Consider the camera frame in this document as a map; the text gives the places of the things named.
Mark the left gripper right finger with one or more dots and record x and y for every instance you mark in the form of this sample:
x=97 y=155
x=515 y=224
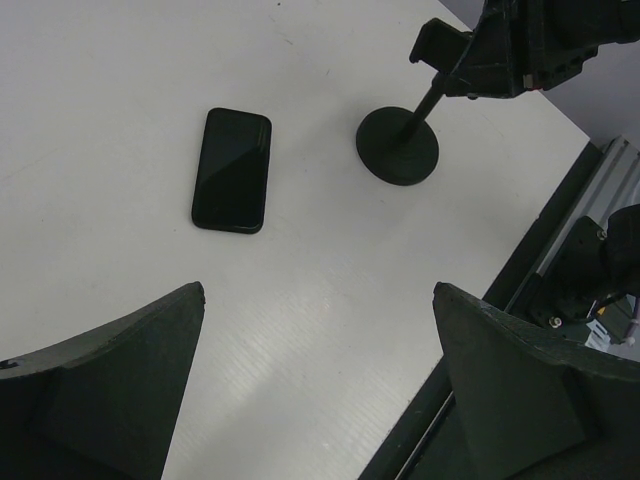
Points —
x=532 y=404

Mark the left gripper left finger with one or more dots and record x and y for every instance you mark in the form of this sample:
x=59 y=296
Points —
x=103 y=404

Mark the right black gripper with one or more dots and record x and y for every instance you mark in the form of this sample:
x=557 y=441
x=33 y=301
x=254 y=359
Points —
x=558 y=38

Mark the black phone stand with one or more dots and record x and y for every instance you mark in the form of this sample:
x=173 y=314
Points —
x=397 y=145

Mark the black smartphone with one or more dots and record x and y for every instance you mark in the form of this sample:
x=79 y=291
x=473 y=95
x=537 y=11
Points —
x=232 y=175

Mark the aluminium front rail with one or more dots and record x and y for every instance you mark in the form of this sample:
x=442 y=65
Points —
x=613 y=185

